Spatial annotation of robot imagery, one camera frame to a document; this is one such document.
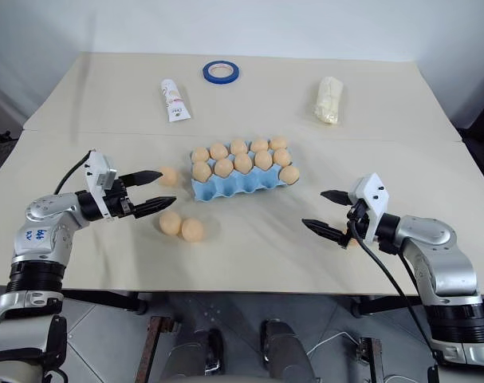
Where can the rusty metal bar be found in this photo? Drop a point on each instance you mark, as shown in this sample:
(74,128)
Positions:
(154,347)
(371,359)

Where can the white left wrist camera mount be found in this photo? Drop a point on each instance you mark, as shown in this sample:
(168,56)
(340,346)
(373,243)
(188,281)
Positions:
(100,167)

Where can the blue tape roll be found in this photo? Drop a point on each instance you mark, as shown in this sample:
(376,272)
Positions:
(221,76)

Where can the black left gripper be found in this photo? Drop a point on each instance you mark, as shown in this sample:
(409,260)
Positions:
(116,201)

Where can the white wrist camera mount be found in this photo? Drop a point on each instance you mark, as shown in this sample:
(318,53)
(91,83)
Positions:
(100,167)
(371,199)

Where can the white plastic-wrapped bundle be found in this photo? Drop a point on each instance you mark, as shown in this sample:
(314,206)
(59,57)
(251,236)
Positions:
(328,99)

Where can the tan egg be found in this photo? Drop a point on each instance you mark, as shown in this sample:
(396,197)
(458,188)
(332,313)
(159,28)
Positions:
(243,163)
(169,176)
(263,159)
(218,151)
(200,154)
(224,167)
(260,144)
(202,170)
(290,174)
(170,222)
(238,146)
(192,230)
(352,242)
(282,157)
(278,143)

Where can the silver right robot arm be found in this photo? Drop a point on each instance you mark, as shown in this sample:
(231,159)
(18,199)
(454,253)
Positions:
(441,255)

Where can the white cream tube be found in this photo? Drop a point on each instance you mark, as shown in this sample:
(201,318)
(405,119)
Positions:
(174,99)

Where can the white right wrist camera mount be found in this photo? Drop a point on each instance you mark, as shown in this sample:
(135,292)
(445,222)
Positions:
(371,199)

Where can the blue egg carton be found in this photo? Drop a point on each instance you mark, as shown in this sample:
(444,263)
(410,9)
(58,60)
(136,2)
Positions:
(233,187)

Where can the black table leg bar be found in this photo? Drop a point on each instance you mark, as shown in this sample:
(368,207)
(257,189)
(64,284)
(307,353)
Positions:
(106,300)
(385,305)

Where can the dark rounded shape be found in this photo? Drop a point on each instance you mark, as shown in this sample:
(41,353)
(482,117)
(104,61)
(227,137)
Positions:
(283,347)
(209,351)

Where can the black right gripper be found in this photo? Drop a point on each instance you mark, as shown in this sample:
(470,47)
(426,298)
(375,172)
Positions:
(357,221)

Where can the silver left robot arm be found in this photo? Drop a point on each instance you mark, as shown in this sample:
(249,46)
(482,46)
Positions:
(46,247)

